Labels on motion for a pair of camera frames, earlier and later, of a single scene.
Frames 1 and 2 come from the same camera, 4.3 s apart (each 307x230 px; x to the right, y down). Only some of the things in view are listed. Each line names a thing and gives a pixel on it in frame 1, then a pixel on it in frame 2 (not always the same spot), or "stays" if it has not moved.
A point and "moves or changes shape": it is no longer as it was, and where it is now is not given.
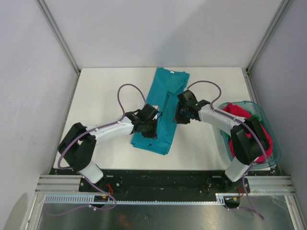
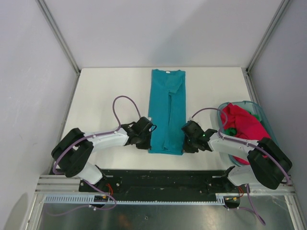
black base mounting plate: (165, 185) stays
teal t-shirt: (165, 85) moves or changes shape
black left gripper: (153, 134) to (147, 145)
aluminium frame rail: (59, 184) stays
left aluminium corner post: (51, 22) stays
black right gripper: (178, 118) to (186, 149)
